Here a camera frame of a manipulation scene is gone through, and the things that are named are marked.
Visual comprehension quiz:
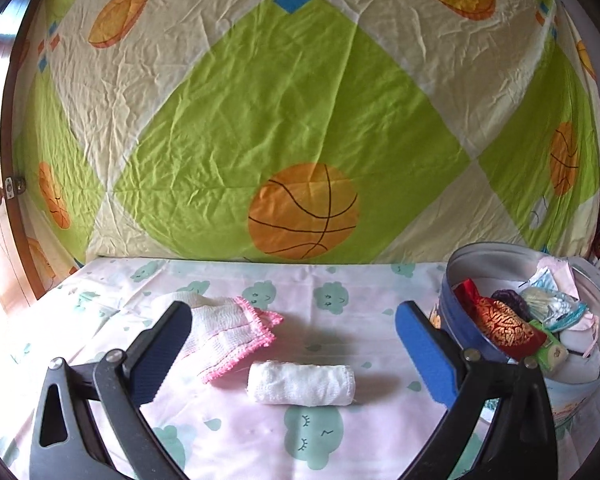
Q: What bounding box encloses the dark purple knitted item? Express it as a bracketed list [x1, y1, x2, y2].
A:
[490, 287, 532, 318]

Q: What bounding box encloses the red gold embroidered pouch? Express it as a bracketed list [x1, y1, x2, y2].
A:
[452, 280, 548, 361]

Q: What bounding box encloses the pink drawstring bag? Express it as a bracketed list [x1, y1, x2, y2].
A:
[537, 256, 600, 361]

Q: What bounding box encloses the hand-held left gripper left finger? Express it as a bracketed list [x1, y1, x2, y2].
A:
[28, 301, 193, 480]

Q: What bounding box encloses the round metal tin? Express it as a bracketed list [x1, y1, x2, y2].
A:
[430, 241, 600, 443]

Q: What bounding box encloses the teal cotton swab packet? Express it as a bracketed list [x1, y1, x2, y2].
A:
[522, 267, 586, 332]

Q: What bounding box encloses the white gauze roll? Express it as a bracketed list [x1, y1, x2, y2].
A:
[246, 360, 357, 406]

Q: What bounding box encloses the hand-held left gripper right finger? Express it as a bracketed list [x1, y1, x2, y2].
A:
[394, 301, 558, 480]

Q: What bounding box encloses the wooden door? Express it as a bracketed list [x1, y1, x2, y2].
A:
[0, 0, 48, 306]

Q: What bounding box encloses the green packet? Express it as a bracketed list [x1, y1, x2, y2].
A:
[530, 320, 569, 374]

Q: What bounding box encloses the basketball print bed sheet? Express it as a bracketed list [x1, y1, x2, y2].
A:
[10, 0, 600, 267]

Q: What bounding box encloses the cloud print table cloth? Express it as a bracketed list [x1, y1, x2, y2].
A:
[0, 255, 600, 480]

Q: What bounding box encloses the white cloth with pink edge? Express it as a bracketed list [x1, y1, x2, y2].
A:
[152, 290, 285, 385]

